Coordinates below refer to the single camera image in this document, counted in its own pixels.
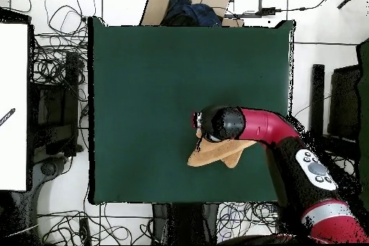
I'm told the orange terry towel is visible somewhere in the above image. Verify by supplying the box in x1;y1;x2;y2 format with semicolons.
186;128;258;169

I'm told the dark green table cloth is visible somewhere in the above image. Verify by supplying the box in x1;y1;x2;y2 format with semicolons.
87;16;296;205

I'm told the dark blue garment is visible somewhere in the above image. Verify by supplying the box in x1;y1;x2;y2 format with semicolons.
160;0;223;27

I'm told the brown cardboard box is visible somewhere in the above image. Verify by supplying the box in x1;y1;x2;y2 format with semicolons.
139;0;245;28

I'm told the black power adapter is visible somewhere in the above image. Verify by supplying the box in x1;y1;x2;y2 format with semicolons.
255;6;277;17

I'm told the black power strip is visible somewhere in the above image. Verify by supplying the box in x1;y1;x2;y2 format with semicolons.
78;217;92;246

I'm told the black striped stick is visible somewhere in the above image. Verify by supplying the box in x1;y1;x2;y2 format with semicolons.
0;107;16;128

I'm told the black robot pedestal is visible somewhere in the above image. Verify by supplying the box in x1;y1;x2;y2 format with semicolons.
151;202;220;245

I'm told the black frame stand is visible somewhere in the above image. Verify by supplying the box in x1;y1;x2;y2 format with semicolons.
27;50;84;158

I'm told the black cable bundle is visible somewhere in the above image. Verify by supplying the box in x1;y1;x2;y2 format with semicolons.
30;0;97;102

